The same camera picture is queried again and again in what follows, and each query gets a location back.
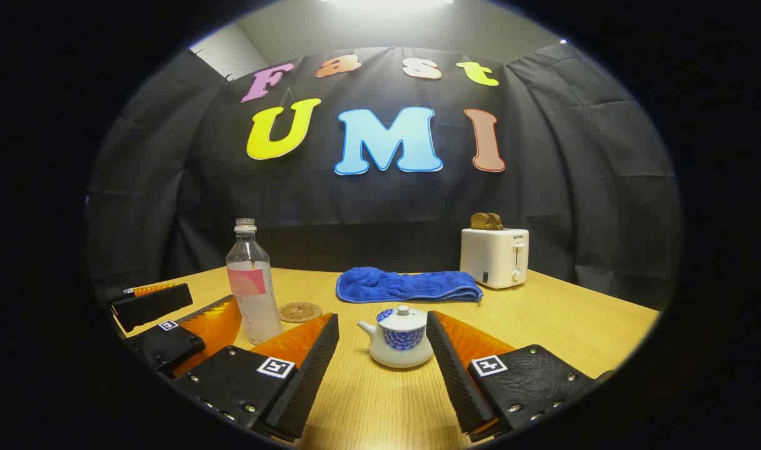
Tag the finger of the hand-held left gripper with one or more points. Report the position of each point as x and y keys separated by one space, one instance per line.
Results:
x=152 y=306
x=167 y=347

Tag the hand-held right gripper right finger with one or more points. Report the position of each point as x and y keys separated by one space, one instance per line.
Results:
x=450 y=375

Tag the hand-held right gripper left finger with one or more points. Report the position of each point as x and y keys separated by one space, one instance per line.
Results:
x=314 y=375

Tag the white blue-patterned teacup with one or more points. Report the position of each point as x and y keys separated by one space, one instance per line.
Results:
x=399 y=350

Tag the round wooden coaster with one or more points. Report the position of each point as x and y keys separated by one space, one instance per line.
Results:
x=300 y=312

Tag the clear plastic water bottle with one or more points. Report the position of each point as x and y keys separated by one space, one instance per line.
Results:
x=255 y=300

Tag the blue folded towel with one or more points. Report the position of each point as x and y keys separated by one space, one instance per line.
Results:
x=405 y=286

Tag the white toaster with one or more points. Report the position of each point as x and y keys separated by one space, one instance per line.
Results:
x=489 y=256

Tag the brown bread slice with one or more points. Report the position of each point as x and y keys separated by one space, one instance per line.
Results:
x=480 y=221
x=498 y=222

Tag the ceiling light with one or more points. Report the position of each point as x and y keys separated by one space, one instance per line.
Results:
x=386 y=4

